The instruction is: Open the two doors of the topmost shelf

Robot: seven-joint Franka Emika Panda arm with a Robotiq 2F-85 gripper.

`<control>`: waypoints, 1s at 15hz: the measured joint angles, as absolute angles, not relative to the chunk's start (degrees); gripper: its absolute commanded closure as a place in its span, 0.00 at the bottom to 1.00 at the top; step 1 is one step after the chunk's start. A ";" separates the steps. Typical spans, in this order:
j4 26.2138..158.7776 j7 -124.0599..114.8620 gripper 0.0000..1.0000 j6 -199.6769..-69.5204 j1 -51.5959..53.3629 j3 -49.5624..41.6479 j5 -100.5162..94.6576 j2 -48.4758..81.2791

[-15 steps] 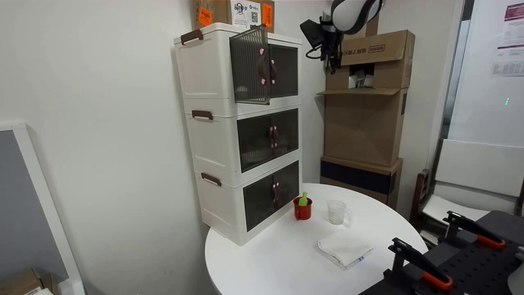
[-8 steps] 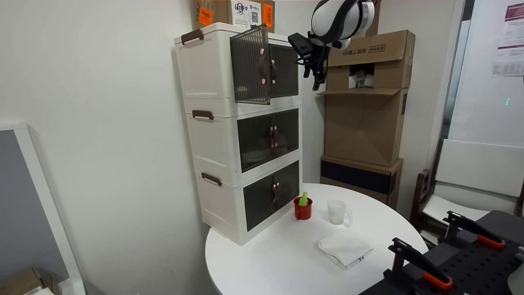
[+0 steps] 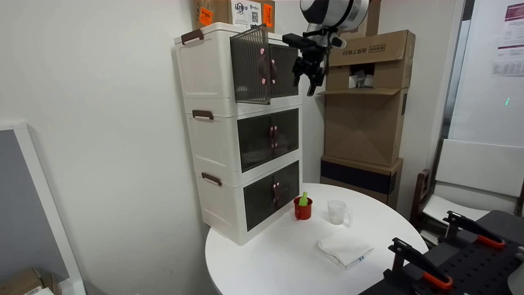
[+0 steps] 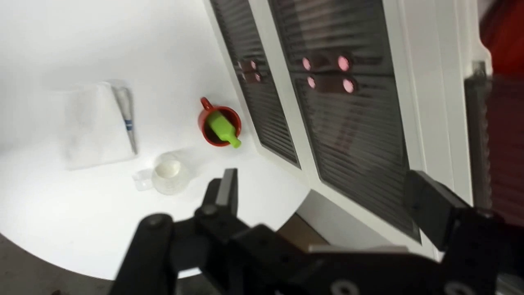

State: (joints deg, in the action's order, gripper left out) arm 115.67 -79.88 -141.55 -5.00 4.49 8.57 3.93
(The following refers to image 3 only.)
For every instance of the brown wooden piece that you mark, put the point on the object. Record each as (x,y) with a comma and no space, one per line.
(419,194)

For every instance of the printed paper poster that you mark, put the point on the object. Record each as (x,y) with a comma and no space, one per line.
(512,34)

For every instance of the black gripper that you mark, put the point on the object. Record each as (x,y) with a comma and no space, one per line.
(312,52)

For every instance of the open flat cardboard box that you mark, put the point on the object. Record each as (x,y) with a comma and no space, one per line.
(21,281)

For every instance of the black and red clamp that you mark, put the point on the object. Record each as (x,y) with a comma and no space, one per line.
(479,268)

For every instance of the smoked translucent cabinet door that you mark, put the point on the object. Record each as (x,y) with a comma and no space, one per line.
(258,202)
(247,66)
(288,186)
(255,143)
(286,132)
(280,71)

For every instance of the small green plastic item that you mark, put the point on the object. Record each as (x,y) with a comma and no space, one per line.
(303,199)

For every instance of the cardboard box with black band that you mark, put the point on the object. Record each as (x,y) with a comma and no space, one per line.
(360,178)

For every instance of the white three-tier storage cabinet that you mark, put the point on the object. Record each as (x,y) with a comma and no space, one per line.
(206,76)

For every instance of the white folded cloth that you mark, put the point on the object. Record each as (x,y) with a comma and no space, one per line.
(344,248)

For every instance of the large cardboard box with flap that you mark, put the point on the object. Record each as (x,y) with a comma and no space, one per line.
(360,125)

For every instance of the clear plastic cup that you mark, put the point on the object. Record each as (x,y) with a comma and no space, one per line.
(335,212)

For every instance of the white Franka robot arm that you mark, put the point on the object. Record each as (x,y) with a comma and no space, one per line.
(332,14)

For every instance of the red mug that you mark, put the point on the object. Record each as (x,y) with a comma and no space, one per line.
(303,212)

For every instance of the cardboard box with orange stickers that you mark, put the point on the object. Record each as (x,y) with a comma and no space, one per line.
(217,12)

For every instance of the grey divider panel white frame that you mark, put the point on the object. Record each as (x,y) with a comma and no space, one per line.
(26,207)

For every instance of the white flat panel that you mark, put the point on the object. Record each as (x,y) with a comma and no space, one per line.
(479,166)

